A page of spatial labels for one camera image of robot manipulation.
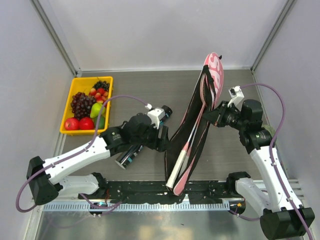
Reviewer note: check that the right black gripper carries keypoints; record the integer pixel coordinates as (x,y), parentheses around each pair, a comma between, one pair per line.
(218,117)

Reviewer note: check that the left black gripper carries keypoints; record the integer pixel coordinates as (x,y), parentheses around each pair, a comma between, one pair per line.
(160,144)

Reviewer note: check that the pink racket bag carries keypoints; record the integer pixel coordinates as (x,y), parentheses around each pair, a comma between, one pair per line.
(200,125)

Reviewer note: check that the pink badminton racket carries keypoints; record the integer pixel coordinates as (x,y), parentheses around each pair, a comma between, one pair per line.
(191,138)
(185,150)

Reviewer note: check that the black shuttlecock tube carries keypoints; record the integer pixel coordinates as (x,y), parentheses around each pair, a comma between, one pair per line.
(127,157)

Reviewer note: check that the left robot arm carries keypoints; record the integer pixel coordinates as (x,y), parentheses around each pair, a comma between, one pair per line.
(45,177)

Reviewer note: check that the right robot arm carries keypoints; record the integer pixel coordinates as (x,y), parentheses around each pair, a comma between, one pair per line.
(281,213)

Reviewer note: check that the green lime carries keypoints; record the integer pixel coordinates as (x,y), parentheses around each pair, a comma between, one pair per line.
(100,122)

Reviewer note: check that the green netted melon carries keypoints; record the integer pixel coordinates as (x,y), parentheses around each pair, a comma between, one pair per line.
(270,129)

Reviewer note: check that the green pear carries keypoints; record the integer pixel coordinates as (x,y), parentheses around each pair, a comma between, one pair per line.
(95,110)

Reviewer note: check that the right red apple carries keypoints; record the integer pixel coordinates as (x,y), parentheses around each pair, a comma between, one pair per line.
(86,123)

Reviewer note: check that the red apple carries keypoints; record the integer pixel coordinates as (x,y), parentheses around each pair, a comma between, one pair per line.
(86,123)
(72,124)

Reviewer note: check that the black grape bunch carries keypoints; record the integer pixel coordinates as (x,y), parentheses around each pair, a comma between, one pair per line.
(102,85)

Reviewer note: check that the purple grape bunch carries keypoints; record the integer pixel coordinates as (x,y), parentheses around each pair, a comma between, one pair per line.
(81,105)

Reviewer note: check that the left red apple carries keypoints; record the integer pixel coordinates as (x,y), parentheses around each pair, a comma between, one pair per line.
(72,124)

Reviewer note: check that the yellow plastic bin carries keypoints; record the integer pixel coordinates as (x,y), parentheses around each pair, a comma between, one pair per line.
(84,85)

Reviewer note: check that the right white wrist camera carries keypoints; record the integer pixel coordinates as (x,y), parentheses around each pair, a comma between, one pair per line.
(236,95)

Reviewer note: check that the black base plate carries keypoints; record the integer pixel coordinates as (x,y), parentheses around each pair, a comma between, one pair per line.
(155,192)

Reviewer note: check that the white cable duct strip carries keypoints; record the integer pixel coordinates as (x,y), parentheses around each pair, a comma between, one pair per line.
(81,206)

